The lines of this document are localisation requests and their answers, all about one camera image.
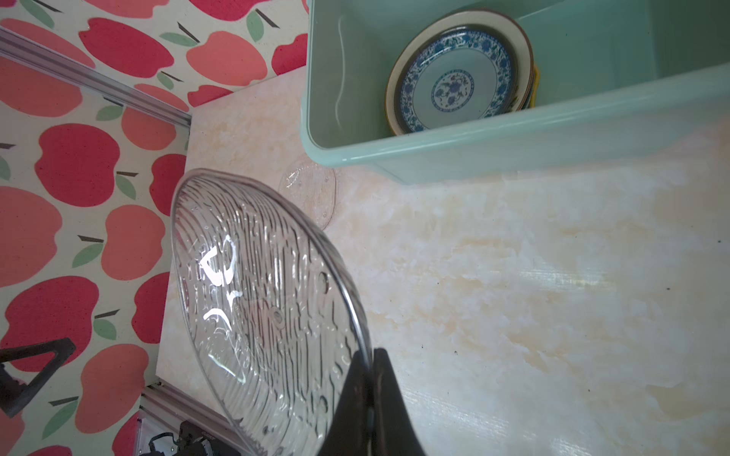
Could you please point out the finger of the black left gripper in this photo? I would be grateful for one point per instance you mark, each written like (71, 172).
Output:
(16, 396)

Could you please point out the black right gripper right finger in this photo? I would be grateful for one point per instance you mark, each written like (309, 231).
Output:
(393, 433)

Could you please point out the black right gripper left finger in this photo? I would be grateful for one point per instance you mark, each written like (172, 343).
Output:
(349, 433)

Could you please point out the clear grey glass plate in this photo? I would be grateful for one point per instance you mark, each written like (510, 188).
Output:
(273, 315)

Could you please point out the yellow polka dot plate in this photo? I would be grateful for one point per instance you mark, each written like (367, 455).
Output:
(535, 86)

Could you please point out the cream plate with plant drawing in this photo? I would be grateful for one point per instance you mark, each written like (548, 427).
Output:
(470, 17)

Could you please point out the small blue floral plate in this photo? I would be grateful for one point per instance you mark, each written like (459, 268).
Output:
(465, 74)

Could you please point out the mint green plastic bin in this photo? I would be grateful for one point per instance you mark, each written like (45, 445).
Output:
(618, 78)

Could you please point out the clear round glass plate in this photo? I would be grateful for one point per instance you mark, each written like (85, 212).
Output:
(312, 188)

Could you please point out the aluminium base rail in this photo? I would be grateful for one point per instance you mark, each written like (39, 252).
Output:
(171, 423)

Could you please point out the left aluminium frame post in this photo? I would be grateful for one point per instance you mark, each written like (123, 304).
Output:
(32, 55)

